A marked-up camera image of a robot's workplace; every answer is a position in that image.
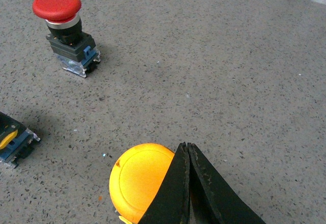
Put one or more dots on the yellow mushroom push button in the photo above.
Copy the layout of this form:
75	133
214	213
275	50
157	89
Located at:
136	178

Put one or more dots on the green mushroom push button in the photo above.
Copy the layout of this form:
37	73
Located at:
16	141

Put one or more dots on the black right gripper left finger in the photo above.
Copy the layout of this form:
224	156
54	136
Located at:
172	201

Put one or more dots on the red mushroom push button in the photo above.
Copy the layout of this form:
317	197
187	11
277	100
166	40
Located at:
75	49

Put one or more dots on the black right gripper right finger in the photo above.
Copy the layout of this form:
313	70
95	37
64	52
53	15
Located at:
213	200

